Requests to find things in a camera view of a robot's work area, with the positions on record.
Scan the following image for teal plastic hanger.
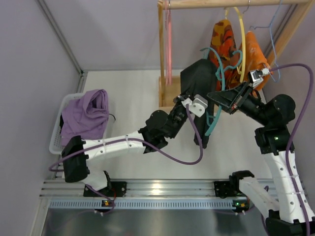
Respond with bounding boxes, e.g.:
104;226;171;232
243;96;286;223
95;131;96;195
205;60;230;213
200;47;243;137

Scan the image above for pink plastic hanger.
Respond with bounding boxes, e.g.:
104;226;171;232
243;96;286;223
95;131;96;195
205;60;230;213
164;7;173;86

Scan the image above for purple trousers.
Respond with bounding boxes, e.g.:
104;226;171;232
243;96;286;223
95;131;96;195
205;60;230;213
61;89;109;147

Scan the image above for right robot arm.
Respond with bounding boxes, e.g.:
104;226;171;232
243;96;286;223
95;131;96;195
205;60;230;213
207;82;315;236

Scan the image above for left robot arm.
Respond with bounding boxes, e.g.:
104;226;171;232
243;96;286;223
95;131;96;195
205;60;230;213
62;95;192;191

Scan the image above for yellow plastic hanger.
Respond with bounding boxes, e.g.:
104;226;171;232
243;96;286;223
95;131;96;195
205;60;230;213
223;7;246;88

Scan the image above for bright orange trousers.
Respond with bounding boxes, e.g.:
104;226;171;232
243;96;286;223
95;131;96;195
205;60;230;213
230;31;270;88

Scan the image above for orange patterned trousers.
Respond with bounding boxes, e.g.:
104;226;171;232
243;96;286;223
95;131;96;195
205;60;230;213
210;19;241;89

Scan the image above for wooden clothes rack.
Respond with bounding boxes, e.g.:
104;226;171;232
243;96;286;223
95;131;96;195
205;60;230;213
157;0;315;112

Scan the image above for white plastic basket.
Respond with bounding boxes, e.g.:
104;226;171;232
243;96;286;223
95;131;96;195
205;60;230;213
49;92;110;155

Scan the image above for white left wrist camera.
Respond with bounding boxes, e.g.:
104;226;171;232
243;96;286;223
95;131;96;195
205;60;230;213
182;94;208;118

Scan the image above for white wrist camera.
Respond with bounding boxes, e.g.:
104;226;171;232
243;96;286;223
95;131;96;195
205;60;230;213
248;68;269;88
182;94;208;118

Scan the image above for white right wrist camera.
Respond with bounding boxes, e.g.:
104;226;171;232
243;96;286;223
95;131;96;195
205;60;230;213
248;68;269;88

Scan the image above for blue wire hanger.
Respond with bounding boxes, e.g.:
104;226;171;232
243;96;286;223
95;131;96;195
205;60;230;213
249;0;283;83

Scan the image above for aluminium mounting rail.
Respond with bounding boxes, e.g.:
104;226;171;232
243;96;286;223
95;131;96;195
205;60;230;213
39;178;279;198

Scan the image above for grey slotted cable duct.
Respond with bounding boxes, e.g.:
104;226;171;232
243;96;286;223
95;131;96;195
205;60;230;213
49;198;247;210

